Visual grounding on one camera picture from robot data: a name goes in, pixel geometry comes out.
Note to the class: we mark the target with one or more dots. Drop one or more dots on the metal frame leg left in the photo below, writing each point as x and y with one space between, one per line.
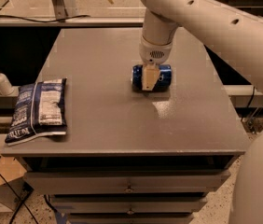
64 9

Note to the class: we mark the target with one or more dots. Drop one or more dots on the blue pepsi can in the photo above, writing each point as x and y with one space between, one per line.
163 83

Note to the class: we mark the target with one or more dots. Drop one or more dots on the white pump soap bottle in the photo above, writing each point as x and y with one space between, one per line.
5 86

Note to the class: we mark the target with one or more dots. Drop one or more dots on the grey drawer cabinet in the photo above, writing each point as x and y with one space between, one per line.
130 157

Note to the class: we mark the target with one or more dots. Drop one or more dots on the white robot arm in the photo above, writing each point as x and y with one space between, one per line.
237 38

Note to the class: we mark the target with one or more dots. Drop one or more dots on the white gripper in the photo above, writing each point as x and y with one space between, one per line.
154 54

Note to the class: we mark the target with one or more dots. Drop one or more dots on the blue white chip bag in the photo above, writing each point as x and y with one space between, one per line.
39 111

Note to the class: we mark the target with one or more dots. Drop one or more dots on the cardboard box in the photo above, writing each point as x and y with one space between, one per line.
11 183

